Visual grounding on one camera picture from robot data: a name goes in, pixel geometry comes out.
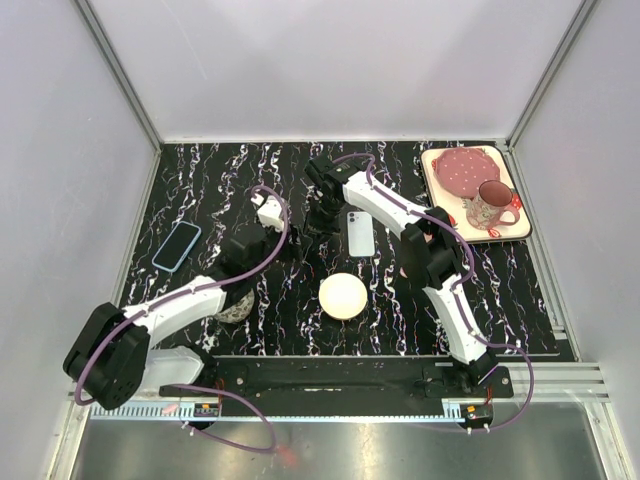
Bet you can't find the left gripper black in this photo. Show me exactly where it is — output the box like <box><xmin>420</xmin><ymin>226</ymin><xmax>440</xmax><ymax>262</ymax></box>
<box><xmin>248</xmin><ymin>221</ymin><xmax>312</xmax><ymax>280</ymax></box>

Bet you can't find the white cable duct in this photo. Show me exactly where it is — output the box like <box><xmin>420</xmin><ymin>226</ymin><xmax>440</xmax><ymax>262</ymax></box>
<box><xmin>89</xmin><ymin>400</ymin><xmax>463</xmax><ymax>423</ymax></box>

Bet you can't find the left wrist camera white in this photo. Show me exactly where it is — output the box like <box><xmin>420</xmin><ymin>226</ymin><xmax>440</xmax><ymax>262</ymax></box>
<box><xmin>251</xmin><ymin>193</ymin><xmax>284</xmax><ymax>232</ymax></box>

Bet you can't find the pink dotted plate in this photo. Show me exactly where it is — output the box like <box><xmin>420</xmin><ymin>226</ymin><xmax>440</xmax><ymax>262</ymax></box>
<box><xmin>432</xmin><ymin>147</ymin><xmax>501</xmax><ymax>199</ymax></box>

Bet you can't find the white round bowl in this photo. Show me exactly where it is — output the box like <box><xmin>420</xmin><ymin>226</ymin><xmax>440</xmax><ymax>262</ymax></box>
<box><xmin>318</xmin><ymin>273</ymin><xmax>368</xmax><ymax>321</ymax></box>

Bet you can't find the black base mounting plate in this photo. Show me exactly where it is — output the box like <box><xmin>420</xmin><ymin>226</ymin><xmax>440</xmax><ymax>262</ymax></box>
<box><xmin>158</xmin><ymin>354</ymin><xmax>514</xmax><ymax>418</ymax></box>

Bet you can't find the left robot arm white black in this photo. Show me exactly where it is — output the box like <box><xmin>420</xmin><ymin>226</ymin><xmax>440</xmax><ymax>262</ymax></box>
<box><xmin>63</xmin><ymin>225</ymin><xmax>301</xmax><ymax>410</ymax></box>

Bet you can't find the aluminium frame post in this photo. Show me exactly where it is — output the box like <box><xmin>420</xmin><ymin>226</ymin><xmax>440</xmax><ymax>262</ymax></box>
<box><xmin>504</xmin><ymin>0</ymin><xmax>601</xmax><ymax>149</ymax></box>
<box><xmin>71</xmin><ymin>0</ymin><xmax>163</xmax><ymax>151</ymax></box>

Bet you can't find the light blue smartphone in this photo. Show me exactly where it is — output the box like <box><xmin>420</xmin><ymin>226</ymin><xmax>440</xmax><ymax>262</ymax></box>
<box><xmin>347</xmin><ymin>211</ymin><xmax>376</xmax><ymax>258</ymax></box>

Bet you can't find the cream rectangular tray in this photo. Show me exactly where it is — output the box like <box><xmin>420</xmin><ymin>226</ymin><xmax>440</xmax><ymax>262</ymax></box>
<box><xmin>421</xmin><ymin>145</ymin><xmax>531</xmax><ymax>243</ymax></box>

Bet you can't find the pink mug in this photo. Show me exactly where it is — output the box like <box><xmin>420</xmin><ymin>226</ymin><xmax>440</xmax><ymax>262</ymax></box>
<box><xmin>466</xmin><ymin>180</ymin><xmax>520</xmax><ymax>230</ymax></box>

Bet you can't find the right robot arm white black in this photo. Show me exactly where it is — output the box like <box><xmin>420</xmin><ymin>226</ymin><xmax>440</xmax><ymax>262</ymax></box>
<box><xmin>305</xmin><ymin>153</ymin><xmax>498</xmax><ymax>397</ymax></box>

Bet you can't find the leaf patterned bowl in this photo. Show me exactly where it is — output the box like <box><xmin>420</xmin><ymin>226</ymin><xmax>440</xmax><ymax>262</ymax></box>
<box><xmin>214</xmin><ymin>290</ymin><xmax>255</xmax><ymax>324</ymax></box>

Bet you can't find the aluminium front rail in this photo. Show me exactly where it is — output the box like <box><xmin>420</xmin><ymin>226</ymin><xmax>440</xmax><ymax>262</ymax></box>
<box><xmin>67</xmin><ymin>361</ymin><xmax>613</xmax><ymax>403</ymax></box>

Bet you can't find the left aluminium frame post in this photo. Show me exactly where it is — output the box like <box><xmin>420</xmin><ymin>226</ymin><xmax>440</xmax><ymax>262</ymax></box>
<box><xmin>71</xmin><ymin>0</ymin><xmax>163</xmax><ymax>151</ymax></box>

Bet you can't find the right aluminium frame post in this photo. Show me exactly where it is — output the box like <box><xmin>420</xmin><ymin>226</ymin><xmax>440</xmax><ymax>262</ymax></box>
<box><xmin>504</xmin><ymin>0</ymin><xmax>601</xmax><ymax>149</ymax></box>

